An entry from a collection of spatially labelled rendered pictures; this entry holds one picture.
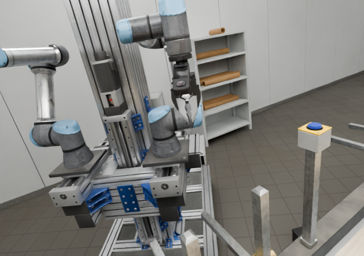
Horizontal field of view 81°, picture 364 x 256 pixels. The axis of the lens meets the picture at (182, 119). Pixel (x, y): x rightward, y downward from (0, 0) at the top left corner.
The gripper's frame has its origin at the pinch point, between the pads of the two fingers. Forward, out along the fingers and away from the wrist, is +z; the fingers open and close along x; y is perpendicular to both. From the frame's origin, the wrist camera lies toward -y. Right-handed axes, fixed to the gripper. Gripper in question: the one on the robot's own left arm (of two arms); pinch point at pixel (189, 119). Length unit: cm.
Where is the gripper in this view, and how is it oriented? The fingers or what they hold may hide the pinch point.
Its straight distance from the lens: 68.5
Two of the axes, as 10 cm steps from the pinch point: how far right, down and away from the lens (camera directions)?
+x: -9.8, 1.3, 1.2
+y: 0.7, -3.6, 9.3
